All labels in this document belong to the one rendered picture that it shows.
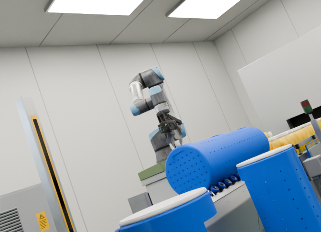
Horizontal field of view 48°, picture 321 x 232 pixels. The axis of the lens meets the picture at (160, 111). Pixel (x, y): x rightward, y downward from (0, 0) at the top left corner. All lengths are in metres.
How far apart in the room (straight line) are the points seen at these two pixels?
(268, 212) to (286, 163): 0.23
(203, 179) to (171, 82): 4.61
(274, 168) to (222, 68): 6.08
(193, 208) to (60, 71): 4.41
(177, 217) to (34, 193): 2.27
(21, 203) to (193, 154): 1.66
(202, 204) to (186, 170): 0.91
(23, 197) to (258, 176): 2.00
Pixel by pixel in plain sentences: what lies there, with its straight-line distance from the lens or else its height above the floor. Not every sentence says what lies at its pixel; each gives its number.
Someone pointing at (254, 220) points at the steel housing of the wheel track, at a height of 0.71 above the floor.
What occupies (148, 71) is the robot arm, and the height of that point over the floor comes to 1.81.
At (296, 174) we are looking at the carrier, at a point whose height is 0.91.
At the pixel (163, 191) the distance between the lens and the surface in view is 2.43.
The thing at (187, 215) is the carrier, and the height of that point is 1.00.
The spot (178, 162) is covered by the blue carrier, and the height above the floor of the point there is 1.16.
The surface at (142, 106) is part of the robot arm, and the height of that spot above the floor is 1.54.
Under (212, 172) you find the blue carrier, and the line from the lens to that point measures 1.86.
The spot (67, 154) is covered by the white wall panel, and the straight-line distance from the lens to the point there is 4.79.
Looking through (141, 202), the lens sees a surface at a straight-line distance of 1.57.
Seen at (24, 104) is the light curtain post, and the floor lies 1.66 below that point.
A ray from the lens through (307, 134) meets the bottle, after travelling 3.39.
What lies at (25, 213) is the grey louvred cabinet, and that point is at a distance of 3.10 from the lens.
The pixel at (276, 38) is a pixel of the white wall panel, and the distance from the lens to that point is 7.13.
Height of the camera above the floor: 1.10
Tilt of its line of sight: 10 degrees up
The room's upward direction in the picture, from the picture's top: 22 degrees counter-clockwise
